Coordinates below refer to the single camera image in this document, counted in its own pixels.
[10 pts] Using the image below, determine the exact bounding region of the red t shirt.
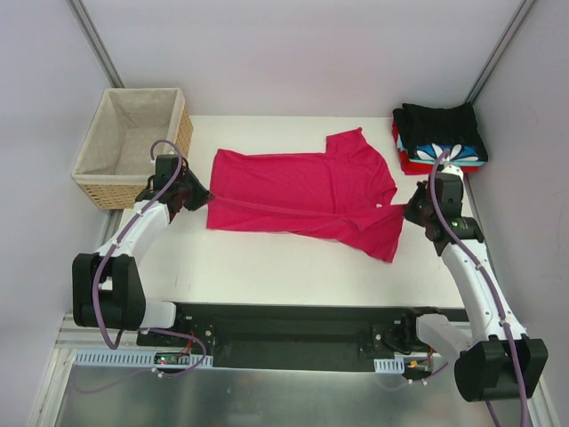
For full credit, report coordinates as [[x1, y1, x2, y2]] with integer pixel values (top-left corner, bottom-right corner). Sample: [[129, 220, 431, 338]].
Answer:
[[391, 121, 481, 175]]

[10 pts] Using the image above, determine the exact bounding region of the left aluminium frame post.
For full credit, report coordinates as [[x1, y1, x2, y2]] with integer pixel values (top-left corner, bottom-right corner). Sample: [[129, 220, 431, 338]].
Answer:
[[66, 0, 124, 89]]

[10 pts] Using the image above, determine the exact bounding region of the pink t shirt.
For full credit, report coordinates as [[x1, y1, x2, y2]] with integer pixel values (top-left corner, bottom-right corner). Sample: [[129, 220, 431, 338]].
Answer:
[[206, 128, 404, 262]]

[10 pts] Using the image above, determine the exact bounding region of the right aluminium frame post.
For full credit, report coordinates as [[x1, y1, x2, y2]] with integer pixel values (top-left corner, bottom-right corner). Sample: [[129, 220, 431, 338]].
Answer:
[[464, 0, 539, 105]]

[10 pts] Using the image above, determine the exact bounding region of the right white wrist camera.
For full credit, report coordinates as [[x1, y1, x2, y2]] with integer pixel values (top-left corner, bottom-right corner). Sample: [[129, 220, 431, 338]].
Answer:
[[437, 157, 464, 179]]

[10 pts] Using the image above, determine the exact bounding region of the wicker basket with liner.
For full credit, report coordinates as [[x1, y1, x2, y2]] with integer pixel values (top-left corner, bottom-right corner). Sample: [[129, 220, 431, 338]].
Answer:
[[72, 88, 193, 210]]

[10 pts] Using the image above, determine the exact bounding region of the aluminium frame post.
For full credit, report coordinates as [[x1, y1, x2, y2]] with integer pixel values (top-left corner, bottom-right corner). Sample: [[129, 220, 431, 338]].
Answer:
[[66, 0, 124, 89], [464, 0, 539, 105]]

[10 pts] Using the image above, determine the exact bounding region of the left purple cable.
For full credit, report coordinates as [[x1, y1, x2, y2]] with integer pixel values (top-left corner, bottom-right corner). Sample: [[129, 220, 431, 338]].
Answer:
[[73, 139, 210, 395]]

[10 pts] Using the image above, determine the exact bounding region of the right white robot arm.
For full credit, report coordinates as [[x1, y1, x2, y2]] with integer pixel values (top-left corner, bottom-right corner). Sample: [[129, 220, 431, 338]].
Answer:
[[400, 166, 549, 402]]

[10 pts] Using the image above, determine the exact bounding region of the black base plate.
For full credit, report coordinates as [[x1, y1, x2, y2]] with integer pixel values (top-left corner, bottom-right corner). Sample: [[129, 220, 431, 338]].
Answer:
[[136, 303, 467, 373]]

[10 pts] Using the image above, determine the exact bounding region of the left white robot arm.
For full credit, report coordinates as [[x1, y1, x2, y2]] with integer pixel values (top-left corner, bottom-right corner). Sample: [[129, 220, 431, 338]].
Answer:
[[72, 154, 213, 346]]

